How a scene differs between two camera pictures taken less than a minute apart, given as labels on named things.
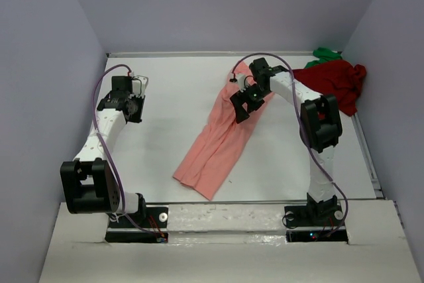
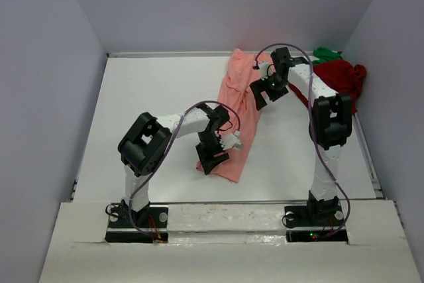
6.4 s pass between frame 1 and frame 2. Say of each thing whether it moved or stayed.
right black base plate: stayed
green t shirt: stayed
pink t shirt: moved
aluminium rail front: stayed
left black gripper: moved
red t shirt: stayed
